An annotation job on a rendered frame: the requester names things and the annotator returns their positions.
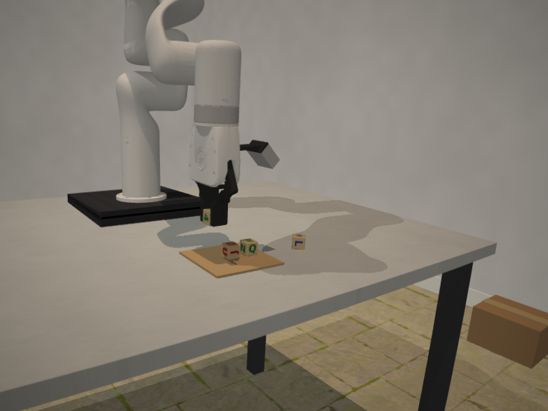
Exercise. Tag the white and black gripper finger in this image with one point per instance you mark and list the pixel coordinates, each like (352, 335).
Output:
(205, 194)
(219, 207)

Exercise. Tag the brown flat mat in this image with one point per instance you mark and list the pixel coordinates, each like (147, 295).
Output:
(211, 261)

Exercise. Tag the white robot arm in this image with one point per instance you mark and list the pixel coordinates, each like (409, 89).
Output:
(212, 66)

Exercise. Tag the wooden letter block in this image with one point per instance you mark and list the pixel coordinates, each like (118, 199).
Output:
(248, 247)
(298, 241)
(206, 216)
(230, 250)

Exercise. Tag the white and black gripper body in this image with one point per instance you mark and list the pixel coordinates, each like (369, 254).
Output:
(212, 146)

